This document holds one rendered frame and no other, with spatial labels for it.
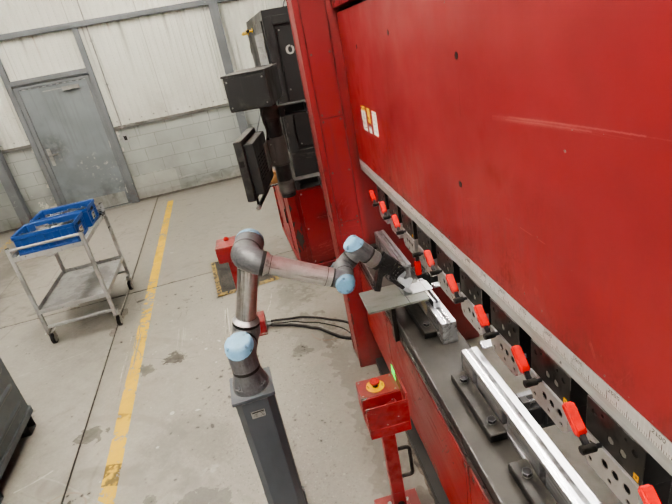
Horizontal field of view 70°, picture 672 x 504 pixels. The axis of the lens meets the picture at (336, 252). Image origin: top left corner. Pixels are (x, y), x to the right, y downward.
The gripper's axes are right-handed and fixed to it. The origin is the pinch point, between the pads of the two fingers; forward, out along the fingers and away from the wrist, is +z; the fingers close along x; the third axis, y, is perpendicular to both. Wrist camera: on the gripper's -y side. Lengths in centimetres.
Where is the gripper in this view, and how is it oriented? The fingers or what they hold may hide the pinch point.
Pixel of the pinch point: (406, 288)
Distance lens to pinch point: 209.2
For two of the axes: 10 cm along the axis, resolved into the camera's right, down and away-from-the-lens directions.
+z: 7.5, 5.3, 4.0
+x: -2.2, -3.7, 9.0
